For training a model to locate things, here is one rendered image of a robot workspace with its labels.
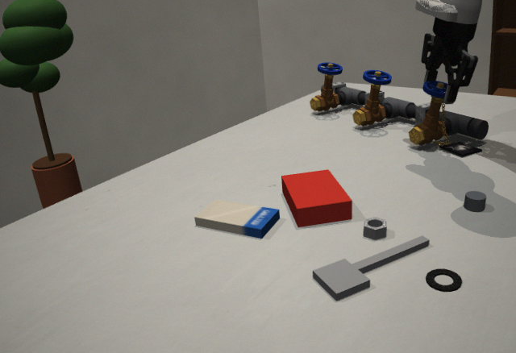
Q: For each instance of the red box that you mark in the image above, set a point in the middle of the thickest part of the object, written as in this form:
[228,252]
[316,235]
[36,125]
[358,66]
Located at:
[316,198]

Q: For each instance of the black rubber washer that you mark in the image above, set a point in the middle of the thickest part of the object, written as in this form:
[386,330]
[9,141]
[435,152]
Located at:
[430,278]

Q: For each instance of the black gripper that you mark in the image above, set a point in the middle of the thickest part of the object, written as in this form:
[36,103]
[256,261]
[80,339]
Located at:
[449,44]

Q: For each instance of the dark grey short cylinder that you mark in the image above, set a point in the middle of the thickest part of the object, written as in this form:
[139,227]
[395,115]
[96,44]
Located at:
[474,201]

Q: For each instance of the dark grey hex nut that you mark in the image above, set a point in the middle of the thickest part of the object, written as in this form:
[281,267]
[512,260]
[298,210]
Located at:
[376,232]

